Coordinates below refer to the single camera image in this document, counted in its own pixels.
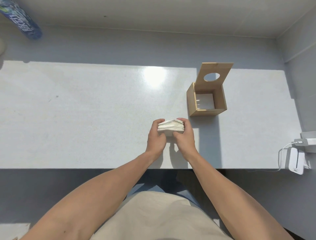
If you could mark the person's left hand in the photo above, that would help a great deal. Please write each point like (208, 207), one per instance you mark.
(155, 141)

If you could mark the person's right hand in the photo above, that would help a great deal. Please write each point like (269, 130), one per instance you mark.
(185, 142)

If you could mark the person's right thumb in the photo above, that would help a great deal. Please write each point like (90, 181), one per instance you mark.
(178, 135)

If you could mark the person's left thumb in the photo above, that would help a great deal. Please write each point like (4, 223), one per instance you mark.
(161, 137)

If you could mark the stack of white tissues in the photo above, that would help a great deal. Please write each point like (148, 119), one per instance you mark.
(170, 127)

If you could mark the person's left forearm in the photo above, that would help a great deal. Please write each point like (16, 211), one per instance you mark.
(93, 195)

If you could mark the person's right forearm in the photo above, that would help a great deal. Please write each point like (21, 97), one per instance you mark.
(237, 197)

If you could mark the wooden tissue box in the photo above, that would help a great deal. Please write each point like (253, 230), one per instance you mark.
(206, 102)

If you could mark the blue jeans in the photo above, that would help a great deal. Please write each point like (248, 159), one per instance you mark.
(160, 184)

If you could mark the wooden lid with round hole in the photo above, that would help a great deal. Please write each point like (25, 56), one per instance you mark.
(213, 75)

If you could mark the beige shirt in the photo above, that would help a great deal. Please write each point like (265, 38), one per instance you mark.
(158, 217)

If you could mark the white power bank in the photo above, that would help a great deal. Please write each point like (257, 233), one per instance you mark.
(295, 162)

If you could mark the grey adapter block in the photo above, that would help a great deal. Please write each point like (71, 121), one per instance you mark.
(308, 143)

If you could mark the blue plastic bottle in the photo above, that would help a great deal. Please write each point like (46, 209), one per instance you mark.
(21, 21)

